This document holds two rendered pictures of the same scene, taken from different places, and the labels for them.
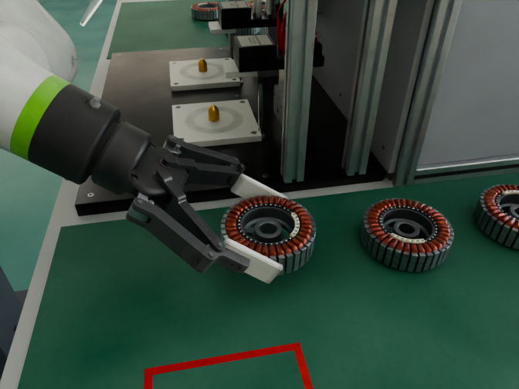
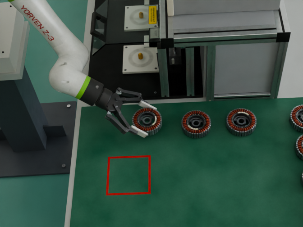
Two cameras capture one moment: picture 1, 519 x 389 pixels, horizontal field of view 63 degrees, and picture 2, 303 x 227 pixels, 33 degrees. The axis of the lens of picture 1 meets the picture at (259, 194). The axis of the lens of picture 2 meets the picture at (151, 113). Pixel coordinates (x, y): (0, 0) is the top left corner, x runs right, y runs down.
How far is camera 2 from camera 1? 1.48 m
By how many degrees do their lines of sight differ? 20
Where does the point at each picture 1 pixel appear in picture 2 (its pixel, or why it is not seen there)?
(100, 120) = (98, 92)
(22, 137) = (79, 96)
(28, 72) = (80, 79)
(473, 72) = (229, 69)
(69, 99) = (90, 86)
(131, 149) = (106, 99)
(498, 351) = (205, 164)
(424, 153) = (217, 90)
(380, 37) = (190, 59)
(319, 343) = (156, 156)
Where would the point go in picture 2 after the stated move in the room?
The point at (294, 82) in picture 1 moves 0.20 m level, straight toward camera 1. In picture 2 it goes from (161, 70) to (146, 113)
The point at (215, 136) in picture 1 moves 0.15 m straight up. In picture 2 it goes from (139, 69) to (136, 44)
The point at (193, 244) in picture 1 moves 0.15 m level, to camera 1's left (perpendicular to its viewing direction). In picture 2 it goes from (121, 127) to (82, 122)
